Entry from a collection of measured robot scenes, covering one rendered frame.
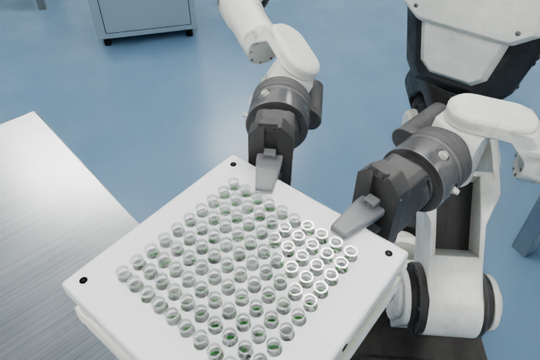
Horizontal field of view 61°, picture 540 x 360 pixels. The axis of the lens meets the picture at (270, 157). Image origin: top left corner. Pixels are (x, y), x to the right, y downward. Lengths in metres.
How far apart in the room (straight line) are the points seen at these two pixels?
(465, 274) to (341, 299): 0.55
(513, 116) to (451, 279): 0.42
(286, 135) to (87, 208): 0.40
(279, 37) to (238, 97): 1.80
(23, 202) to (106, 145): 1.46
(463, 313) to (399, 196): 0.52
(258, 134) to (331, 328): 0.24
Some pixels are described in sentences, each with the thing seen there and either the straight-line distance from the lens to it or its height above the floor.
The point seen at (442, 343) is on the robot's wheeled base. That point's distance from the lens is 1.45.
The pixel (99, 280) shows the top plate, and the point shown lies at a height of 1.02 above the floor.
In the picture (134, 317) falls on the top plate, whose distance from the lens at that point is 0.45.
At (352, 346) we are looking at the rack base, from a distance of 0.48.
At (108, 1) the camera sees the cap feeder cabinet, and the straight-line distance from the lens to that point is 3.02.
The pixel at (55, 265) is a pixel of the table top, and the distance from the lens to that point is 0.76.
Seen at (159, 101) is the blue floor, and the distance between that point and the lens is 2.54.
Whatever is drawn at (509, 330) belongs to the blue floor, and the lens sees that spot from 1.76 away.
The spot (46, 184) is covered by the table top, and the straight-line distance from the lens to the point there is 0.90.
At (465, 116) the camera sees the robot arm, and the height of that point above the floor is 1.06.
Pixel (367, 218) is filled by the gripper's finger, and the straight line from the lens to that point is 0.50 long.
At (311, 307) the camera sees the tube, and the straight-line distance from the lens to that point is 0.43.
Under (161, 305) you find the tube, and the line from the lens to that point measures 0.46.
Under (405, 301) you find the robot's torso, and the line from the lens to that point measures 0.98.
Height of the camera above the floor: 1.40
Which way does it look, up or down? 41 degrees down
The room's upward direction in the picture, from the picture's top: straight up
